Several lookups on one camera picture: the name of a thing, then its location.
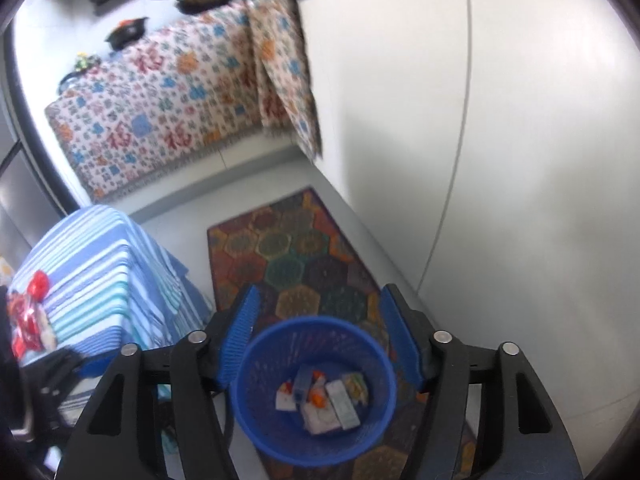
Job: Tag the large printed cloth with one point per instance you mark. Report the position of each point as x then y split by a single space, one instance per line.
150 100

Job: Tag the small printed cloth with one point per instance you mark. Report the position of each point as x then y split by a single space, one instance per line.
285 75

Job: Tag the black pot with red lid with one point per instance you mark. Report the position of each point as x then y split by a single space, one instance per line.
127 35

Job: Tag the white kitchen cabinet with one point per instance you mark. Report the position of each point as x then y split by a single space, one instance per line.
500 135

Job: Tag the condiment bottle rack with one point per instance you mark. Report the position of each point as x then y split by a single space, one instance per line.
87 61

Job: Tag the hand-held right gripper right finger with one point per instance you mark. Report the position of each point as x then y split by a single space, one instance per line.
402 340

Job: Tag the white paper wrapper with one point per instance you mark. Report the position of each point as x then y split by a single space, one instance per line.
320 420

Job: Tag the red foil wrapper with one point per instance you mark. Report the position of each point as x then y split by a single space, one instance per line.
22 325
39 285

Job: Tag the blue plastic mesh basket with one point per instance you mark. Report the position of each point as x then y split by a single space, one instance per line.
300 452

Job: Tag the hexagon patterned rug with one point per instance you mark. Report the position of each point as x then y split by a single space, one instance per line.
300 260

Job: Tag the grey refrigerator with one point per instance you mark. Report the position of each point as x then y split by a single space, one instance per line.
20 195

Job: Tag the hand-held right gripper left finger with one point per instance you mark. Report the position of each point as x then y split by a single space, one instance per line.
240 335

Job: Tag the white green milk carton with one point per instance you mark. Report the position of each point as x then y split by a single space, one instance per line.
342 405

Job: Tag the clear plastic box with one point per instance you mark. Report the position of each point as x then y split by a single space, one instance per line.
302 385

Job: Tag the blue striped tablecloth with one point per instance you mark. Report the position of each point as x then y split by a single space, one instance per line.
100 270

